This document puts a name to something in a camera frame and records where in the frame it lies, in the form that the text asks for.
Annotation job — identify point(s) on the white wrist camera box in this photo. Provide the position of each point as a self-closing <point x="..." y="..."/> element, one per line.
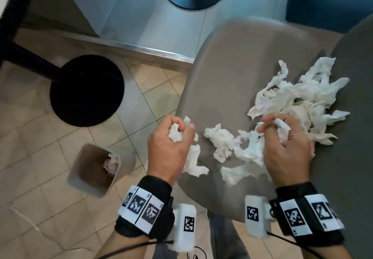
<point x="182" y="238"/>
<point x="256" y="229"/>

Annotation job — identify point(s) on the person's right hand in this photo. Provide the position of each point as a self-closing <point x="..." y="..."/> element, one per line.
<point x="288" y="156"/>

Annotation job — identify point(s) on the metal step edge strip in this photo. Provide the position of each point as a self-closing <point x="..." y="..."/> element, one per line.
<point x="145" y="51"/>

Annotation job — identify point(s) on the grey chair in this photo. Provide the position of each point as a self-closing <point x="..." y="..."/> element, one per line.
<point x="233" y="78"/>

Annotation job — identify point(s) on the white tissue piece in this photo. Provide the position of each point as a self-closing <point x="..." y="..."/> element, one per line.
<point x="176" y="133"/>
<point x="282" y="127"/>

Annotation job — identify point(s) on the teal upholstered bench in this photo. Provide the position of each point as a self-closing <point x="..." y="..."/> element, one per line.
<point x="329" y="5"/>

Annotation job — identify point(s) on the person's grey trouser leg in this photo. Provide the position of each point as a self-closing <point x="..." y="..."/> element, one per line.
<point x="227" y="238"/>

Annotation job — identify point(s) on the person's right forearm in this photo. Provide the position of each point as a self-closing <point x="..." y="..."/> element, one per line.
<point x="335" y="253"/>

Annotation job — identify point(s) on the person's white printed shirt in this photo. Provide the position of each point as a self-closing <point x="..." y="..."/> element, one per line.
<point x="201" y="247"/>

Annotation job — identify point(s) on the person's left forearm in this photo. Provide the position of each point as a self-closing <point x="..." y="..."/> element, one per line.
<point x="125" y="244"/>

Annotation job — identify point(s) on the pile of white tissues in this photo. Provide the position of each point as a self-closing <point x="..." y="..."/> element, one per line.
<point x="306" y="98"/>

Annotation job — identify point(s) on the small grey waste bin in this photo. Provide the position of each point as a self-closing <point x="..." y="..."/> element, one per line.
<point x="87" y="168"/>

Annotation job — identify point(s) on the black wristband with marker tags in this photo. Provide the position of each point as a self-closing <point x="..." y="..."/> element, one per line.
<point x="157" y="186"/>
<point x="294" y="191"/>

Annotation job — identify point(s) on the person's left hand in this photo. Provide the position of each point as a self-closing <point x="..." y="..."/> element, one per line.
<point x="164" y="154"/>

